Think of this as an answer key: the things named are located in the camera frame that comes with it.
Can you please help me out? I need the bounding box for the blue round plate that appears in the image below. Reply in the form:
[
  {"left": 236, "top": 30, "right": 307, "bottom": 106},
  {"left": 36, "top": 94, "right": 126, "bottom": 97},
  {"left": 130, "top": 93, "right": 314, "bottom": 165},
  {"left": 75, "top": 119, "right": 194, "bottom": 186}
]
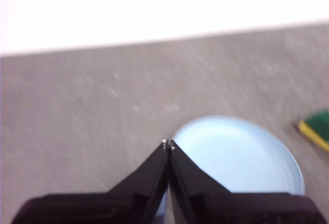
[{"left": 156, "top": 115, "right": 306, "bottom": 219}]

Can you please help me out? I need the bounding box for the yellow sponge with green pad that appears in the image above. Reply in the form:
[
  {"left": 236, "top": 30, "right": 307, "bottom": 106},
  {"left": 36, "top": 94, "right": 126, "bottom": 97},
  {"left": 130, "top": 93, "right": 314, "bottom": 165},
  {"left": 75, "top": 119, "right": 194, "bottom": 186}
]
[{"left": 294, "top": 108, "right": 329, "bottom": 154}]

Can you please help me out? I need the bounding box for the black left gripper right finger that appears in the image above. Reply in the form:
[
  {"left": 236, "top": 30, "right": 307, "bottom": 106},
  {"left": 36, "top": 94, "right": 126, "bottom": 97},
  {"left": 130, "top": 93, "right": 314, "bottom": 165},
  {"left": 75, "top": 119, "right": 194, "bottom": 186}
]
[{"left": 169, "top": 139, "right": 324, "bottom": 224}]

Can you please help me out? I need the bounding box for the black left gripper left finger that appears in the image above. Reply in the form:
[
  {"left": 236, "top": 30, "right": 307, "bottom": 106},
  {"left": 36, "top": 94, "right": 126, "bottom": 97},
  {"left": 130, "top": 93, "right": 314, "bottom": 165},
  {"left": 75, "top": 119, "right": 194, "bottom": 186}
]
[{"left": 11, "top": 139, "right": 170, "bottom": 224}]

